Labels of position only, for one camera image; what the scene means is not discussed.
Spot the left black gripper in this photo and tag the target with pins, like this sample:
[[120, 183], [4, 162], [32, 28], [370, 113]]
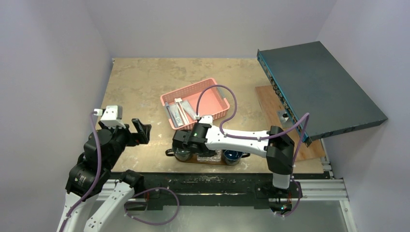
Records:
[[135, 138]]

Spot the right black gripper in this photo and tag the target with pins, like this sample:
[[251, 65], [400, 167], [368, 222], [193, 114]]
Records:
[[179, 142]]

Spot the oval wooden tray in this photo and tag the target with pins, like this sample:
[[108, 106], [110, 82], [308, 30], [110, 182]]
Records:
[[193, 160]]

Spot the dark green enamel mug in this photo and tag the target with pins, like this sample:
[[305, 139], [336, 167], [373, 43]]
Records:
[[180, 154]]

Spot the blue enamel mug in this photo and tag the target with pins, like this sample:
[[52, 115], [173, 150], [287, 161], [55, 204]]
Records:
[[231, 157]]

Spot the pink plastic basket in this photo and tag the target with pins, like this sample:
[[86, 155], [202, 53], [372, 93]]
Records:
[[212, 101]]

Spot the clear plastic holder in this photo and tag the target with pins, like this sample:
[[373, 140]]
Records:
[[210, 156]]

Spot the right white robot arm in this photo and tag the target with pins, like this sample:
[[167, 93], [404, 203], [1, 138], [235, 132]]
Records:
[[274, 145]]

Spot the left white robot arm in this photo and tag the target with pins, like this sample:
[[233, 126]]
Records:
[[93, 170]]

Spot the wooden board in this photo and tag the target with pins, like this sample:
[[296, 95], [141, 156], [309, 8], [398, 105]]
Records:
[[270, 106]]

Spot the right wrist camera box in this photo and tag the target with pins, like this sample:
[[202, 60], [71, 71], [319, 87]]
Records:
[[206, 119]]

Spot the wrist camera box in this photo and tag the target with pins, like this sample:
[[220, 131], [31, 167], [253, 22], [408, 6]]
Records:
[[110, 117], [206, 119]]

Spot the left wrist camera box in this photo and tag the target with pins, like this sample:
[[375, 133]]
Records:
[[110, 117]]

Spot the black aluminium base frame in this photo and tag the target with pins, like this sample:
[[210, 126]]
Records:
[[236, 189]]

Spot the metal bracket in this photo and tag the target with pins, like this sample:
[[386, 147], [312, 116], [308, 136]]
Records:
[[284, 119]]

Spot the dark network switch box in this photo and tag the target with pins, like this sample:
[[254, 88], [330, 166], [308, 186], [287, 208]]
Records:
[[307, 79]]

